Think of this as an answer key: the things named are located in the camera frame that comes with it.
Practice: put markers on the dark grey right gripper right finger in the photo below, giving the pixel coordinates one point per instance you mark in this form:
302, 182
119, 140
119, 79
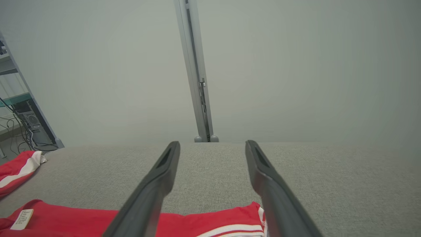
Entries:
279, 214

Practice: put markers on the grey cylindrical post foot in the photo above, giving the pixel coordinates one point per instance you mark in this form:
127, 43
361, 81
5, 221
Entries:
198, 139
214, 138

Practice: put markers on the red shorts with white stripe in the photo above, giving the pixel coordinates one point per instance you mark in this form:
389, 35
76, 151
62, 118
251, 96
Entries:
13, 164

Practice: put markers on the teal shelf board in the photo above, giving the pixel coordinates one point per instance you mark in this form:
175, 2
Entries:
14, 99

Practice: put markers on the red jersey with white sleeves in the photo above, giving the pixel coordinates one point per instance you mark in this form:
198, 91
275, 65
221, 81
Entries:
75, 220

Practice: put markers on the grey partition post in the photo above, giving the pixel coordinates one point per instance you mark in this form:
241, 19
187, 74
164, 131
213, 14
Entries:
194, 65

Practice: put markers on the black computer tower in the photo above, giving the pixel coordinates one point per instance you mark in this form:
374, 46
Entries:
34, 125

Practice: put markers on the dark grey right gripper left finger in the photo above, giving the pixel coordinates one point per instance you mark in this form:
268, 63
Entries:
144, 210

